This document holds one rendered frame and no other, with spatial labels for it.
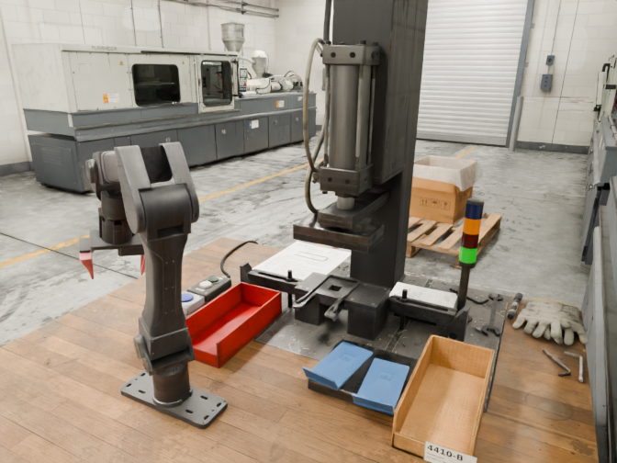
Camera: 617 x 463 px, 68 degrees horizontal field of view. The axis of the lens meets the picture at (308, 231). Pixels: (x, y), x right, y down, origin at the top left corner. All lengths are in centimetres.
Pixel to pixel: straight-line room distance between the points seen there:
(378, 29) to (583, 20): 917
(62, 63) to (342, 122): 505
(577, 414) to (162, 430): 72
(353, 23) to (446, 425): 78
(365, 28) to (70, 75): 504
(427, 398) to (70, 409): 64
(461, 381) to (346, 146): 51
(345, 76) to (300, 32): 1087
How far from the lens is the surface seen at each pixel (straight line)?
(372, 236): 98
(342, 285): 110
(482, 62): 1019
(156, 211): 67
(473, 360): 98
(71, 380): 103
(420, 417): 87
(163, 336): 82
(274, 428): 84
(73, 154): 596
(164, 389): 87
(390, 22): 100
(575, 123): 1011
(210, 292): 120
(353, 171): 94
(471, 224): 109
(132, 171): 69
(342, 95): 94
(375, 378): 91
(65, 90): 585
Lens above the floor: 147
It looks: 20 degrees down
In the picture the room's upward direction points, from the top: 1 degrees clockwise
